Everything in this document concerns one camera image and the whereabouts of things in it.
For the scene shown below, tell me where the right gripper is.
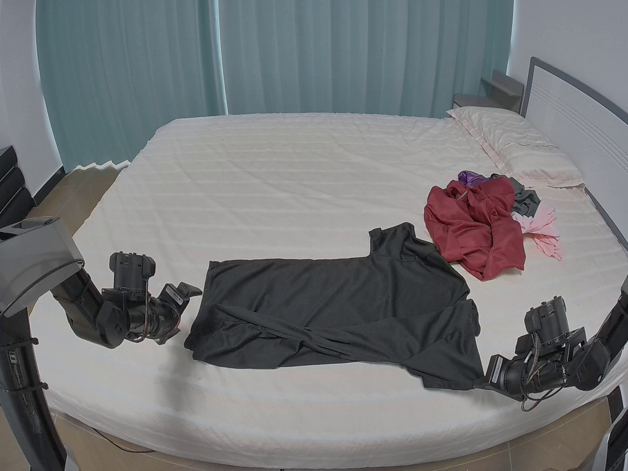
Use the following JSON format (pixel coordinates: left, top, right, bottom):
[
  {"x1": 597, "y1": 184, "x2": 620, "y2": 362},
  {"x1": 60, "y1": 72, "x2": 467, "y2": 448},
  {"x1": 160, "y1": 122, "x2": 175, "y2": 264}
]
[{"x1": 472, "y1": 356, "x2": 538, "y2": 400}]

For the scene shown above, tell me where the dark red garment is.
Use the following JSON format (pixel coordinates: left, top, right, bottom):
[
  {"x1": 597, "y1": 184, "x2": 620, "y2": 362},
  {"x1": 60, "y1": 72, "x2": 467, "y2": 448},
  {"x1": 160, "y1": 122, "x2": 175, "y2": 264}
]
[{"x1": 423, "y1": 177, "x2": 527, "y2": 281}]

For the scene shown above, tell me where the grey garment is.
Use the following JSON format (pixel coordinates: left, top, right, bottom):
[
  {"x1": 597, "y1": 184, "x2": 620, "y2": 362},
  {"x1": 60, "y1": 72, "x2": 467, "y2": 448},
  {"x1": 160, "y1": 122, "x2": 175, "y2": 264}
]
[{"x1": 493, "y1": 175, "x2": 541, "y2": 219}]

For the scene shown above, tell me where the black cable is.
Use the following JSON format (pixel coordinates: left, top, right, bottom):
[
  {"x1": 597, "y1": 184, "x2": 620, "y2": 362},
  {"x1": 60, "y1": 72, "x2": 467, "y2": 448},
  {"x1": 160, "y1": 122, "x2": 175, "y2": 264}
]
[{"x1": 98, "y1": 432, "x2": 154, "y2": 456}]

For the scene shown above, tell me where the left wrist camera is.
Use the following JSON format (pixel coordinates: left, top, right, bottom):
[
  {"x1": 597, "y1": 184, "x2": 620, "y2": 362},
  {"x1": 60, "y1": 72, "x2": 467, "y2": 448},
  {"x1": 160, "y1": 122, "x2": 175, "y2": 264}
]
[{"x1": 164, "y1": 284, "x2": 189, "y2": 310}]

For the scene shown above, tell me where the grey bedside table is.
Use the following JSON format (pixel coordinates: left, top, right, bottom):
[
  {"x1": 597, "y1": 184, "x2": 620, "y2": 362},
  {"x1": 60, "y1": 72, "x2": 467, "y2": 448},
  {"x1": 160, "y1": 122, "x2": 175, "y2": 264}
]
[{"x1": 452, "y1": 70, "x2": 525, "y2": 113}]

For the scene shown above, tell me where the black chest of drawers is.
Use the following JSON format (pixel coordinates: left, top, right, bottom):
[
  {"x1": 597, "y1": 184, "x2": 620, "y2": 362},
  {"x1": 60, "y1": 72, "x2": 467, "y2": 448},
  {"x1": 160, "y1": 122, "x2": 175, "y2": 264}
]
[{"x1": 0, "y1": 145, "x2": 36, "y2": 227}]

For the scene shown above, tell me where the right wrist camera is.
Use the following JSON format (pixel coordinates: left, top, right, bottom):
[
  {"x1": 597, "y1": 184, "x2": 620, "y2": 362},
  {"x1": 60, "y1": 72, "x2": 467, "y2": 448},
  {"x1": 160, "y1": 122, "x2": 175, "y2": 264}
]
[{"x1": 486, "y1": 355, "x2": 508, "y2": 390}]

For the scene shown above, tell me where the black T-shirt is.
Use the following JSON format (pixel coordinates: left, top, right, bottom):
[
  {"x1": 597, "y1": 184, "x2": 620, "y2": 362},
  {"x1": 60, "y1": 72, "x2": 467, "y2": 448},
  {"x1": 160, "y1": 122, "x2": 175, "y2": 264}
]
[{"x1": 185, "y1": 222, "x2": 486, "y2": 391}]

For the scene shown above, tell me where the pink garment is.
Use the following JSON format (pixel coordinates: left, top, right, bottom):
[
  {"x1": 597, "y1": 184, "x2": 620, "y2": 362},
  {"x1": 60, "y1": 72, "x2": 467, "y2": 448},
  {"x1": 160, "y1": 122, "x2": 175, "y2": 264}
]
[{"x1": 513, "y1": 201, "x2": 561, "y2": 262}]

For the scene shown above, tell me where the bed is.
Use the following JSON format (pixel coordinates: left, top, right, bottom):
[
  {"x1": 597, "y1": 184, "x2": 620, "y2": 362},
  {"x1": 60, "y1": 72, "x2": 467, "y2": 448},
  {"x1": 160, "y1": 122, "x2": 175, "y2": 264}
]
[{"x1": 25, "y1": 57, "x2": 628, "y2": 471}]

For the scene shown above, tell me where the blue-green curtain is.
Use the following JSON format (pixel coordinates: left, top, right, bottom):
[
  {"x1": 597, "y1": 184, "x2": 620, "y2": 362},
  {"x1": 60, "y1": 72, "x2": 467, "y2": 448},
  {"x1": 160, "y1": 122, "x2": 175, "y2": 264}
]
[
  {"x1": 37, "y1": 0, "x2": 227, "y2": 171},
  {"x1": 216, "y1": 0, "x2": 513, "y2": 116}
]

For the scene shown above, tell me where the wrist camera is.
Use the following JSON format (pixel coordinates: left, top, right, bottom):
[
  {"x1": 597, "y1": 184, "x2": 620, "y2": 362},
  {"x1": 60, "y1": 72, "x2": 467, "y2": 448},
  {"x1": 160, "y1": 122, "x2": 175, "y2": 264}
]
[
  {"x1": 486, "y1": 355, "x2": 508, "y2": 390},
  {"x1": 164, "y1": 284, "x2": 189, "y2": 310}
]

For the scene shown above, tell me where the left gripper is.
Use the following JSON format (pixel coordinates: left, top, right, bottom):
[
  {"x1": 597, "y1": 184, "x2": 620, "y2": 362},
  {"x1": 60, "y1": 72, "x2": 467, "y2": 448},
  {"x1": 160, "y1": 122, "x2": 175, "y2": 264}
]
[{"x1": 147, "y1": 286, "x2": 203, "y2": 347}]

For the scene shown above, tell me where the cream pillow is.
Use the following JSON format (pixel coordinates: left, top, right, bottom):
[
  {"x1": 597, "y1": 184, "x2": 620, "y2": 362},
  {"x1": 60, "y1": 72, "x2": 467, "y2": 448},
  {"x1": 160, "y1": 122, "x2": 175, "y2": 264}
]
[{"x1": 445, "y1": 106, "x2": 585, "y2": 188}]

